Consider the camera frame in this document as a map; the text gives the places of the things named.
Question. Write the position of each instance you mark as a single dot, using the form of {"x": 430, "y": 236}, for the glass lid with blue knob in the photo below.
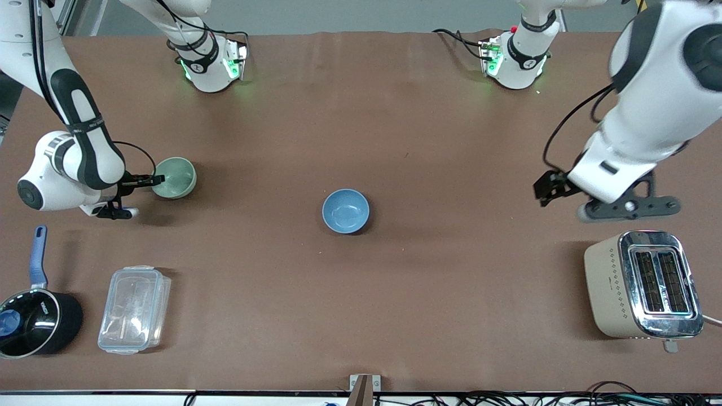
{"x": 25, "y": 324}

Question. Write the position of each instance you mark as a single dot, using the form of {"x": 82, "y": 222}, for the green bowl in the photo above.
{"x": 177, "y": 177}

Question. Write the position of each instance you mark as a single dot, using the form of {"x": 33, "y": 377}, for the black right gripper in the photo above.
{"x": 133, "y": 180}

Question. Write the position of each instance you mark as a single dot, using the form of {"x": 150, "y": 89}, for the clear plastic food container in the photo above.
{"x": 134, "y": 310}

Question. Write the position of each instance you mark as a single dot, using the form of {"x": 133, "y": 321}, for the right arm base connector panel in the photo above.
{"x": 236, "y": 59}

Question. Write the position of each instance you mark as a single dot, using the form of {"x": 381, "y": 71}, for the blue bowl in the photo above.
{"x": 346, "y": 210}

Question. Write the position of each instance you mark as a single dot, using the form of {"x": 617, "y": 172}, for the beige chrome two-slot toaster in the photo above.
{"x": 615, "y": 287}

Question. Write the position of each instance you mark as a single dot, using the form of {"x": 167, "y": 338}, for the brown table cover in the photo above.
{"x": 361, "y": 282}

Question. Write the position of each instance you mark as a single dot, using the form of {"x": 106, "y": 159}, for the aluminium frame profile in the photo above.
{"x": 67, "y": 17}

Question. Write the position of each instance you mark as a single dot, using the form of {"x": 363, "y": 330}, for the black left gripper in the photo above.
{"x": 554, "y": 186}

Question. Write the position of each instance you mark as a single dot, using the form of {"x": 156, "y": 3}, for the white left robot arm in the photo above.
{"x": 648, "y": 113}

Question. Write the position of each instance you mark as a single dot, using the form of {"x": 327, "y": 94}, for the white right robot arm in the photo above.
{"x": 84, "y": 158}

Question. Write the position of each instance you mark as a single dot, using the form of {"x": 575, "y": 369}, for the grey table clamp bracket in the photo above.
{"x": 365, "y": 389}

